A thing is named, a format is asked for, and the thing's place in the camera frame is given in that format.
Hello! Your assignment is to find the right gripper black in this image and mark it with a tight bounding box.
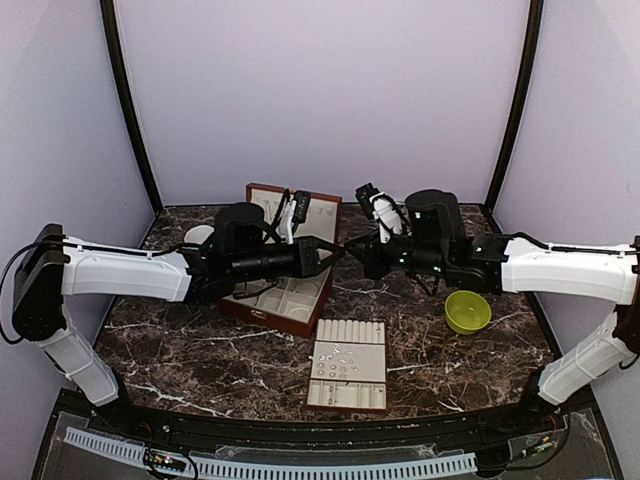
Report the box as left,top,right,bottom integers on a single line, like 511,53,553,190
344,227,450,281

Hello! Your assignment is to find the brown leather jewelry box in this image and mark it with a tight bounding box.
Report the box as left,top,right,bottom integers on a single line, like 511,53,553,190
218,192,342,338

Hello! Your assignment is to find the beige jewelry tray insert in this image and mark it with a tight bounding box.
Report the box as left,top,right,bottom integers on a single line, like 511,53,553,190
307,319,388,412

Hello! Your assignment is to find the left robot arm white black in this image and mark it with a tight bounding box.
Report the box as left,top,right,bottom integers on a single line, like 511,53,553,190
8,202,345,436

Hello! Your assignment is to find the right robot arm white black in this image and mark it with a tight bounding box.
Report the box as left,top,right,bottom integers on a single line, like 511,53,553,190
345,184,639,434

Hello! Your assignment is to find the green plastic bowl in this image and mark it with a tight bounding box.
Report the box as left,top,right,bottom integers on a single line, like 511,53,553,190
444,290,492,335

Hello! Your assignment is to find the blue ceramic mug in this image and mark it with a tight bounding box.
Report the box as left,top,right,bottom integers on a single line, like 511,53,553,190
184,224,214,245

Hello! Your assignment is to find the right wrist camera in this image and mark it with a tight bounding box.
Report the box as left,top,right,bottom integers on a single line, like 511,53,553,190
355,183,407,244

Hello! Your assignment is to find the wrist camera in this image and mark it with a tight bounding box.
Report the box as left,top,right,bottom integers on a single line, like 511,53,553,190
355,183,407,244
277,190,311,244

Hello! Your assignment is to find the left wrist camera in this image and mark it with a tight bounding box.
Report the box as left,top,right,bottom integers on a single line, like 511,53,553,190
277,190,311,244

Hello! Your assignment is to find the black front rail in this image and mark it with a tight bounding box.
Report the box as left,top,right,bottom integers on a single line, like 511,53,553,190
84,389,576,454

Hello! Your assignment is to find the grey cable duct strip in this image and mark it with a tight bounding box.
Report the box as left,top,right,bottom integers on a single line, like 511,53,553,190
63,428,479,479

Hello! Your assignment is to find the right black frame post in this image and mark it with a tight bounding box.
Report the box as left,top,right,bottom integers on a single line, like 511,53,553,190
483,0,544,216

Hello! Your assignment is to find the black frame post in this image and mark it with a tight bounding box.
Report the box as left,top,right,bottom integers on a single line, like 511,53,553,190
483,0,544,216
99,0,164,214

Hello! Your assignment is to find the left black frame post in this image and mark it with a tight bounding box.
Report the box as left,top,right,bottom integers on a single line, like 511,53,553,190
99,0,164,214

